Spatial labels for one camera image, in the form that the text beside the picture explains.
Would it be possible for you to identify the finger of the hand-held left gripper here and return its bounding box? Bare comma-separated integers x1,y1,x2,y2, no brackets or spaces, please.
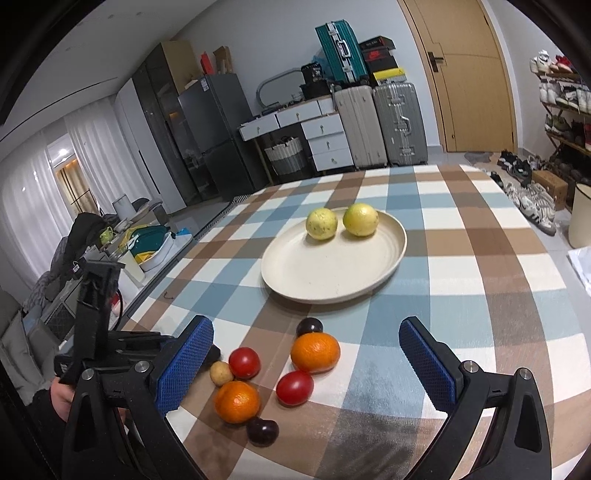
107,344,221,370
110,329,188,346

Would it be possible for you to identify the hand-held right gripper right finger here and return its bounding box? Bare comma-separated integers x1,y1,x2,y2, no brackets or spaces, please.
398,316,552,480

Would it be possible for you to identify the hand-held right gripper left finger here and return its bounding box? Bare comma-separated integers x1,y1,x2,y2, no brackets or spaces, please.
62,315,215,480

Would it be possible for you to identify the tan longan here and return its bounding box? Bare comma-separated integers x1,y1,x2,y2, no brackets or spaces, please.
210,361,234,387

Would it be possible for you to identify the red tomato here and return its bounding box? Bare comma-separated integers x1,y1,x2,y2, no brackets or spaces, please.
276,370,315,407
229,347,262,380

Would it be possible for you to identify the small orange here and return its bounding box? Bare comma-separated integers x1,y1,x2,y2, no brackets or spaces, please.
214,381,262,424

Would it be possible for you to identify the large orange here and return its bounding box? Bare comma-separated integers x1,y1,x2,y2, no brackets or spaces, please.
290,332,341,374

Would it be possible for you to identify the cream round plate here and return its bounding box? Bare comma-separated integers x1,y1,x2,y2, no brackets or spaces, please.
261,206,408,304

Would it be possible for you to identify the person's left hand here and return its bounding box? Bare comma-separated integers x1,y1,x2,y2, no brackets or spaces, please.
48,376,77,423

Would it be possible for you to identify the black jacket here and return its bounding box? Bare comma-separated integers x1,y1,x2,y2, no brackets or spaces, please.
60,212,109,278

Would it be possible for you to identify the white basin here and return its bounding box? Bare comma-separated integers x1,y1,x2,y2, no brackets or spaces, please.
139,231,178,272

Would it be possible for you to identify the teal bag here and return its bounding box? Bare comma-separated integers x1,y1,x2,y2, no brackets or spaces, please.
127,224,169,259

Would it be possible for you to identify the plaid tablecloth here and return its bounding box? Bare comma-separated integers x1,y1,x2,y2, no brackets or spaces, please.
117,164,585,480

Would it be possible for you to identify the white curtain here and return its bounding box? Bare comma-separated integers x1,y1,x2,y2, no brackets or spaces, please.
62,104,160,217
0,134,77,287

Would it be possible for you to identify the smooth yellow-green guava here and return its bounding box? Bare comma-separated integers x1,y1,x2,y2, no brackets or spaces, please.
342,203,380,238

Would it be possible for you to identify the white wardrobe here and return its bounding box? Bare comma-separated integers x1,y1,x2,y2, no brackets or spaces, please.
115,78,162,204

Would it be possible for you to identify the spotted yellow-green guava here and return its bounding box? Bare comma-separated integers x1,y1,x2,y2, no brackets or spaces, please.
305,208,339,241

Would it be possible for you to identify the white plastic bag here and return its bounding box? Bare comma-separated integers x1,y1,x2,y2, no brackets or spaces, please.
566,247,591,296

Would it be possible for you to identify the black glass cabinet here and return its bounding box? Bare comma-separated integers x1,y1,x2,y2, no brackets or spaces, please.
131,44,204,208

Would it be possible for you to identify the pile of sneakers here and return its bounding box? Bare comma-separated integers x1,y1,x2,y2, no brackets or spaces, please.
485,148,559,236

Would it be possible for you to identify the grey refrigerator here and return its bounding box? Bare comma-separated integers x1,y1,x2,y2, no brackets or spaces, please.
178,73,259,201

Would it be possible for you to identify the white bin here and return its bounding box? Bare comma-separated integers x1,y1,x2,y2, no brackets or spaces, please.
568,183,591,248

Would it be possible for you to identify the grey doormat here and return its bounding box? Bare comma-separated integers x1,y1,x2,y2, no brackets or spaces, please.
463,150,502,166

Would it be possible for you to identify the white laundry basket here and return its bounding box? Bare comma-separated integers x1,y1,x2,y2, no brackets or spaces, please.
264,137,306,175

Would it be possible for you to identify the silver suitcase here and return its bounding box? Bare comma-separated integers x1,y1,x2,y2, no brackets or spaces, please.
372,82,429,167

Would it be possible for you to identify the beige suitcase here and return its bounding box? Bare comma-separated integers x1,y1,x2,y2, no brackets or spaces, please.
333,84,389,169

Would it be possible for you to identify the large cardboard box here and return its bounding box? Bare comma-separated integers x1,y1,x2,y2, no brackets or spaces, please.
161,40,205,95

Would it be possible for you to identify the white dresser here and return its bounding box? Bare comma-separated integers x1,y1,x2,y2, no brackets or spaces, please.
239,97,354,174

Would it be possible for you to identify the grey framed mirror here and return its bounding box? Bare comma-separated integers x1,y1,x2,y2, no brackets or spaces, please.
256,68,305,109

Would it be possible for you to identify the small brown cardboard box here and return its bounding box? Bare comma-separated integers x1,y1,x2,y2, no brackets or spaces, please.
213,46,234,75

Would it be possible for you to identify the wooden door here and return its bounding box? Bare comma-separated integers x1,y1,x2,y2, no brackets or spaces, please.
398,0,515,153

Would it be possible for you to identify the shoe rack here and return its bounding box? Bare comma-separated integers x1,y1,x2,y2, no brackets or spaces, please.
529,48,591,158

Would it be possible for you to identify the yellow box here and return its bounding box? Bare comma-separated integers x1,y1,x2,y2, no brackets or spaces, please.
372,68,407,85

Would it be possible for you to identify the black bag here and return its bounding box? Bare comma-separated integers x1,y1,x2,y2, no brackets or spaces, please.
300,62,329,86

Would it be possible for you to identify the black shoe box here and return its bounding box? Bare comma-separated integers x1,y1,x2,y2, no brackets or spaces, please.
358,37,397,72

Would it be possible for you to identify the teal suitcase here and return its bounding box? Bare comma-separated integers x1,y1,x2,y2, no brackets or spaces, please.
315,19,369,86

